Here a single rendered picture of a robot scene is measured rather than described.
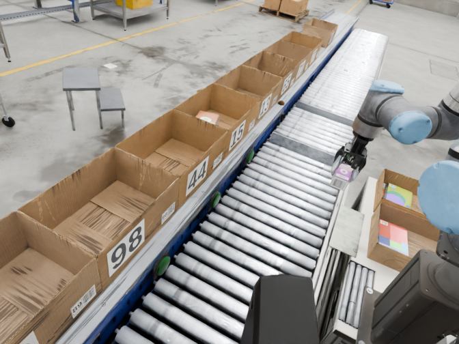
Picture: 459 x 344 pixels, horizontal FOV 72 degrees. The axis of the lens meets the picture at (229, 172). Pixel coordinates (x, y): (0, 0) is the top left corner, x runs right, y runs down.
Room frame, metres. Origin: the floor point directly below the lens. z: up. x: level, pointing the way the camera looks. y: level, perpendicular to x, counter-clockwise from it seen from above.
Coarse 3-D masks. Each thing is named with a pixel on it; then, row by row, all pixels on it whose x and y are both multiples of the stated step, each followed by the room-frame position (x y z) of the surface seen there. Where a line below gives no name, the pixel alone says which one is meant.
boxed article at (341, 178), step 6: (342, 168) 0.98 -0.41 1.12; (348, 168) 0.99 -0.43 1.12; (336, 174) 0.93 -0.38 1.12; (342, 174) 0.94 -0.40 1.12; (348, 174) 0.95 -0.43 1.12; (336, 180) 0.91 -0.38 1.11; (342, 180) 0.91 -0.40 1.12; (348, 180) 0.91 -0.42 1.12; (336, 186) 0.91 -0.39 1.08; (342, 186) 0.90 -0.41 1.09
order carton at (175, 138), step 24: (168, 120) 1.25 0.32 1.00; (192, 120) 1.25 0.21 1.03; (120, 144) 0.95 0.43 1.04; (144, 144) 1.08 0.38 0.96; (168, 144) 1.22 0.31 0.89; (192, 144) 1.25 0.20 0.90; (216, 144) 1.08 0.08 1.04; (168, 168) 1.05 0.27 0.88; (192, 168) 0.90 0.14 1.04; (216, 168) 1.13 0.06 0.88; (192, 192) 0.93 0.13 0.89
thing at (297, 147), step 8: (272, 136) 1.67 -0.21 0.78; (280, 136) 1.66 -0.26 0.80; (280, 144) 1.65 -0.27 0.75; (288, 144) 1.64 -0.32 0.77; (296, 144) 1.62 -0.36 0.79; (304, 144) 1.61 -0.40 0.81; (296, 152) 1.62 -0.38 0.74; (304, 152) 1.60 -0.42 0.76; (312, 152) 1.59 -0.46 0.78; (320, 152) 1.57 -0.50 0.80; (320, 160) 1.57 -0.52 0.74; (328, 160) 1.56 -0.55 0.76
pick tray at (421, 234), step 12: (384, 204) 1.16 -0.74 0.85; (372, 216) 1.15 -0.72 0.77; (384, 216) 1.15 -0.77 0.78; (396, 216) 1.13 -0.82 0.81; (408, 216) 1.12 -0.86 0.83; (372, 228) 1.05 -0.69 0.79; (408, 228) 1.11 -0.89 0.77; (420, 228) 1.10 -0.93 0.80; (432, 228) 1.09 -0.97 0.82; (372, 240) 0.95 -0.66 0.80; (408, 240) 1.04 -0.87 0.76; (420, 240) 1.06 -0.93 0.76; (432, 240) 1.07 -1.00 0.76; (372, 252) 0.90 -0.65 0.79; (384, 252) 0.88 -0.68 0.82; (396, 252) 0.87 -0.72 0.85; (408, 252) 0.97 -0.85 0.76; (432, 252) 1.00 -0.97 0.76; (384, 264) 0.88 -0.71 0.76; (396, 264) 0.86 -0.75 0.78
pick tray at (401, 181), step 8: (384, 176) 1.38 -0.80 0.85; (392, 176) 1.45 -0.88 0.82; (400, 176) 1.44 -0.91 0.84; (376, 184) 1.42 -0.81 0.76; (400, 184) 1.43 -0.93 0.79; (408, 184) 1.42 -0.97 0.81; (416, 184) 1.41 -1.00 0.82; (376, 192) 1.33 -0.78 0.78; (416, 192) 1.40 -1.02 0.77; (376, 200) 1.25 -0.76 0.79; (384, 200) 1.19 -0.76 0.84; (416, 200) 1.36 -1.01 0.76; (376, 208) 1.20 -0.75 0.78; (400, 208) 1.17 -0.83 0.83; (408, 208) 1.16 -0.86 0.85; (416, 208) 1.28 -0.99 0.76; (424, 216) 1.14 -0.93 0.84
